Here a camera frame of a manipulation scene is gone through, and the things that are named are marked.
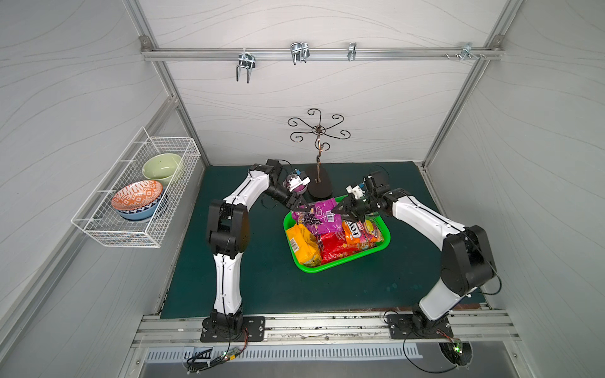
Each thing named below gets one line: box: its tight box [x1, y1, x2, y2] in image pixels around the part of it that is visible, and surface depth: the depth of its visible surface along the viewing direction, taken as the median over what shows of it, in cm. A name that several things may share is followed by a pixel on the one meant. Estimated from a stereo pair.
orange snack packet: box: [341, 218, 385, 245], surface depth 87 cm
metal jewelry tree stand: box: [287, 107, 352, 199], surface depth 95 cm
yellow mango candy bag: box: [285, 223, 323, 267], surface depth 79 cm
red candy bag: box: [319, 229, 361, 265], surface depth 86 cm
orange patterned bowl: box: [111, 179, 164, 211], surface depth 64 cm
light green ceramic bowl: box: [142, 152, 182, 186], surface depth 73 cm
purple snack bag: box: [314, 197, 343, 234], surface depth 86 cm
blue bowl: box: [115, 190, 166, 221], surface depth 58 cm
